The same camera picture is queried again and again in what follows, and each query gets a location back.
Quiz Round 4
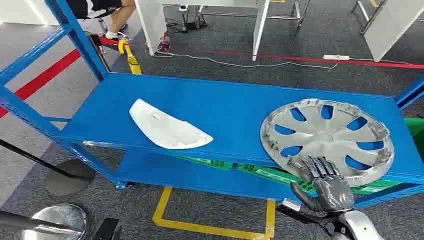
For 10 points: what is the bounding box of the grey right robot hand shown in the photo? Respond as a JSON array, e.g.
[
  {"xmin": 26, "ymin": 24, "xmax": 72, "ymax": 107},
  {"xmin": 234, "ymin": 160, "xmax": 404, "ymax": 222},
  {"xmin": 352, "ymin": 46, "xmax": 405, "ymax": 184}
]
[{"xmin": 290, "ymin": 154, "xmax": 356, "ymax": 214}]

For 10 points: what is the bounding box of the silver wheel hubcap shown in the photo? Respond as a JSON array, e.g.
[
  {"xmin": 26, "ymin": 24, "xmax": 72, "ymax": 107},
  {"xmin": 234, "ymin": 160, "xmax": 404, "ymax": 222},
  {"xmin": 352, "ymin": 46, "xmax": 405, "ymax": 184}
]
[{"xmin": 259, "ymin": 98, "xmax": 395, "ymax": 188}]

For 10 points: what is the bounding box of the green plastic crate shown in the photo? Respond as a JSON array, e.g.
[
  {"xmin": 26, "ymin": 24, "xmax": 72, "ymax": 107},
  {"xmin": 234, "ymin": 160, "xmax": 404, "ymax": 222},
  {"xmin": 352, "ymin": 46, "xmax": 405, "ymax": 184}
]
[{"xmin": 178, "ymin": 117, "xmax": 424, "ymax": 197}]

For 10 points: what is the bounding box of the blue metal shelf cart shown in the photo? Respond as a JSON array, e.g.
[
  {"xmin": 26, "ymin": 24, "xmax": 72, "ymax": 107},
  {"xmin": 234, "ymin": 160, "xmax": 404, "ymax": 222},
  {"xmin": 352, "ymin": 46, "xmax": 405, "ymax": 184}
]
[{"xmin": 0, "ymin": 0, "xmax": 424, "ymax": 210}]

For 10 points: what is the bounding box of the red floor tape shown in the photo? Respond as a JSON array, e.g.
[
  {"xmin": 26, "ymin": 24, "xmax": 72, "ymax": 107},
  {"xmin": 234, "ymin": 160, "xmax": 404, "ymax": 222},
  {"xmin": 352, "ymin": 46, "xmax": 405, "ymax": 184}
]
[
  {"xmin": 198, "ymin": 49, "xmax": 424, "ymax": 70},
  {"xmin": 0, "ymin": 48, "xmax": 82, "ymax": 119}
]

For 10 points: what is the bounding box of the white power strip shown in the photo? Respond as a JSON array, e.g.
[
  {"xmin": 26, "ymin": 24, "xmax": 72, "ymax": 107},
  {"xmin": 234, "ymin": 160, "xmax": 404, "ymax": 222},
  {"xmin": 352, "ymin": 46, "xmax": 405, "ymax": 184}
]
[{"xmin": 322, "ymin": 54, "xmax": 351, "ymax": 62}]

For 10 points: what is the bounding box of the white curved plastic part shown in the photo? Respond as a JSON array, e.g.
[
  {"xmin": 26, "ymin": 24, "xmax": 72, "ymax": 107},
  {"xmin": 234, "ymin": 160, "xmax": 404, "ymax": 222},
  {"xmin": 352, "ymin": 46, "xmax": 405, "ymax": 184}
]
[{"xmin": 128, "ymin": 98, "xmax": 214, "ymax": 150}]

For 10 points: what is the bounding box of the white panel board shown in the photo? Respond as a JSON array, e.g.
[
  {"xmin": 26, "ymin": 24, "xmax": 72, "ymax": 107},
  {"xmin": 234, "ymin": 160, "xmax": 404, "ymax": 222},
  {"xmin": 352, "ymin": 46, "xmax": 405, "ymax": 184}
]
[{"xmin": 362, "ymin": 0, "xmax": 424, "ymax": 63}]

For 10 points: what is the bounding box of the black robot foot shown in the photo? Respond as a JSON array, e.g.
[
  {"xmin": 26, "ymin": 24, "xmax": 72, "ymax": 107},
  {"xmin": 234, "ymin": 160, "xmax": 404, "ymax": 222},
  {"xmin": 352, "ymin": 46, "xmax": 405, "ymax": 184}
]
[{"xmin": 92, "ymin": 217, "xmax": 124, "ymax": 240}]

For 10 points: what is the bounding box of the white table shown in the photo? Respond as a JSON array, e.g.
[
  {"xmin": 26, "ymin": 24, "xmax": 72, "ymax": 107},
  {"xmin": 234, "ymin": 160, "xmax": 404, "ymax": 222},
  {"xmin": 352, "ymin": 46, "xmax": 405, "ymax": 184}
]
[{"xmin": 133, "ymin": 0, "xmax": 272, "ymax": 63}]

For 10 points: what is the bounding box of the chrome stanchion with round base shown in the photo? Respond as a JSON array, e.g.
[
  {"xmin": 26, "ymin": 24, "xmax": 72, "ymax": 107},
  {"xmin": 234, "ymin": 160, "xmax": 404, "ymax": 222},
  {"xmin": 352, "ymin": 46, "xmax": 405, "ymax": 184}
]
[{"xmin": 0, "ymin": 203, "xmax": 90, "ymax": 240}]

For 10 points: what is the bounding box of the person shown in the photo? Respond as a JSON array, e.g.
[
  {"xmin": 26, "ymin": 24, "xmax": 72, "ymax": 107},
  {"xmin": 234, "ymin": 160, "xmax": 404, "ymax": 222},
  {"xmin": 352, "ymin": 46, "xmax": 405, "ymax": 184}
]
[{"xmin": 66, "ymin": 0, "xmax": 137, "ymax": 41}]

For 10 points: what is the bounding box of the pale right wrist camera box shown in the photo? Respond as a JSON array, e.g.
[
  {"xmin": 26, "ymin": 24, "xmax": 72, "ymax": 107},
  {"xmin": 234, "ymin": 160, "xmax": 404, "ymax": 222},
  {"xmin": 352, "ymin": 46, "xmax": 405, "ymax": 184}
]
[{"xmin": 280, "ymin": 198, "xmax": 303, "ymax": 213}]

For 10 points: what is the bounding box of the white cable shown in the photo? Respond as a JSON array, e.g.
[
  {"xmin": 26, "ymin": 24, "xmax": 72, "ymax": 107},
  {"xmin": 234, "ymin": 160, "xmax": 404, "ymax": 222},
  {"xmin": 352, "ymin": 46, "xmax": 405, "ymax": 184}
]
[{"xmin": 152, "ymin": 49, "xmax": 339, "ymax": 71}]

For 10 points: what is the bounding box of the metal frame table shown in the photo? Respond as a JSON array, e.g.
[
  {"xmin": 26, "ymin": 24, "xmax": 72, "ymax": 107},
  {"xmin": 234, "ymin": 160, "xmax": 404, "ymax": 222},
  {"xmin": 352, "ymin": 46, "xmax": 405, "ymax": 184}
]
[{"xmin": 194, "ymin": 0, "xmax": 313, "ymax": 35}]

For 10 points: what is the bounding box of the dark post with red belt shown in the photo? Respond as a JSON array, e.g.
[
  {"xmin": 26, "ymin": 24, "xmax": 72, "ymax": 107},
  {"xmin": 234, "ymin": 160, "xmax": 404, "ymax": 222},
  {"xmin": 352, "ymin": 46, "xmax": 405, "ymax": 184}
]
[{"xmin": 84, "ymin": 31, "xmax": 121, "ymax": 73}]

